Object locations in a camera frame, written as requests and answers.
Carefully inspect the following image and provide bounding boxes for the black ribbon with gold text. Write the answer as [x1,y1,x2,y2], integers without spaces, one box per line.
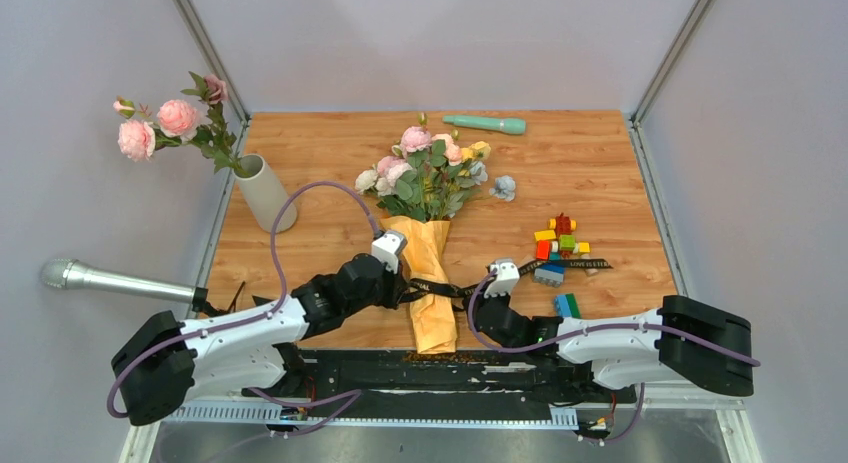
[400,258,613,303]

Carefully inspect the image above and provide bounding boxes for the flower bouquet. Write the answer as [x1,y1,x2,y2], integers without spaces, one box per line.
[354,113,491,354]

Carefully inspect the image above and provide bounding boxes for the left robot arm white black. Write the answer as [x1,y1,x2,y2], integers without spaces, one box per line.
[107,253,406,426]

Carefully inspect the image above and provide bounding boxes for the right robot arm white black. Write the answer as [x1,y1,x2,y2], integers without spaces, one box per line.
[469,295,759,401]

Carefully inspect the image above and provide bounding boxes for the white ceramic vase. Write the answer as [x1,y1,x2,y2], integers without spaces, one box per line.
[236,154,289,233]

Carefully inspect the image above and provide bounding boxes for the pink flowers in vase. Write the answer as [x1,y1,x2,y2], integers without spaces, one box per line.
[113,72,253,178]

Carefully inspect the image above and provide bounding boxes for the scattered brown pellets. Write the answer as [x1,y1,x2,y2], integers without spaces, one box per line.
[401,351,474,364]

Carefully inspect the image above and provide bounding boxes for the grey blue toy block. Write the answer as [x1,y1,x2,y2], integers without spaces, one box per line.
[532,264,565,287]

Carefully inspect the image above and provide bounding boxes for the blue green toy block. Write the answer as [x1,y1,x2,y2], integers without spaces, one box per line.
[553,293,581,319]

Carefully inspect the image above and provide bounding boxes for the pile of coloured toy blocks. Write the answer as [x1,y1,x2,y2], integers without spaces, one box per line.
[533,213,591,261]

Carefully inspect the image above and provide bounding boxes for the loose blue grey flower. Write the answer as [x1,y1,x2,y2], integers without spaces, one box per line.
[489,175,517,202]

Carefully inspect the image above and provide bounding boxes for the small black tripod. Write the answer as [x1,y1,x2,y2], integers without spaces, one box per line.
[198,281,248,317]

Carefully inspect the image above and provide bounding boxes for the teal handheld tool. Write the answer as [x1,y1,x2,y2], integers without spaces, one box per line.
[442,115,526,136]

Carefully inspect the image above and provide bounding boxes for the silver microphone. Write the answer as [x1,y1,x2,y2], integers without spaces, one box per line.
[40,259,208,304]

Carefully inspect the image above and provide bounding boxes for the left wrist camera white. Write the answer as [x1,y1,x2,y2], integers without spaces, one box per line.
[370,230,407,274]

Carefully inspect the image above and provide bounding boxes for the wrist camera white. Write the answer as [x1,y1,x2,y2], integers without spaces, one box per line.
[370,230,407,274]
[483,258,521,298]

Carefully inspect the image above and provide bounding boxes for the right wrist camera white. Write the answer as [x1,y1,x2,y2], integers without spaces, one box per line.
[483,258,521,298]

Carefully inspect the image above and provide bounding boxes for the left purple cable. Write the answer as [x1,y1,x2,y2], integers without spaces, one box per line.
[105,180,386,420]

